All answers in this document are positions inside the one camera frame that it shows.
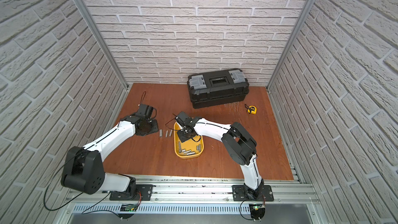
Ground yellow plastic tray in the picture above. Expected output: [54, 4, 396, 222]
[173, 122, 204, 159]

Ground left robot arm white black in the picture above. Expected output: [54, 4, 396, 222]
[61, 104, 159, 197]

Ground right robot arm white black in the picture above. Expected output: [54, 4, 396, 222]
[175, 112, 264, 200]

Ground silver sockets in tray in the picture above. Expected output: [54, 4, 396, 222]
[176, 141, 203, 159]

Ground black plastic toolbox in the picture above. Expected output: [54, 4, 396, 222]
[187, 68, 249, 109]

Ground yellow tape measure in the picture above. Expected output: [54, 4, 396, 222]
[245, 104, 257, 115]

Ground left green circuit board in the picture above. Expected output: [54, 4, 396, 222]
[120, 204, 139, 212]

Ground green circuit board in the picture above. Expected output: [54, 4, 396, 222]
[249, 204, 265, 220]
[120, 204, 139, 212]

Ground right green circuit board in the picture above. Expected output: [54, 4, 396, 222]
[249, 204, 265, 220]

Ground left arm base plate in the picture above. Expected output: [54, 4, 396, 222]
[109, 184, 154, 201]

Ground aluminium rail frame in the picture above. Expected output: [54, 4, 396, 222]
[55, 175, 327, 224]

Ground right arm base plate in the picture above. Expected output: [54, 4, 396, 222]
[232, 185, 274, 202]

